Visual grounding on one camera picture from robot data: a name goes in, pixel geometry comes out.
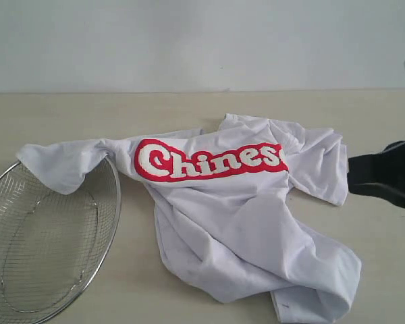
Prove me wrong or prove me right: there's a white t-shirt with red logo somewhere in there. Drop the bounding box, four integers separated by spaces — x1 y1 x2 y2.
17 114 361 323

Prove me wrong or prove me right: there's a round wire mesh basket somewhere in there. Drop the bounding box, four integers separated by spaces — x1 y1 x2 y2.
0 158 122 323

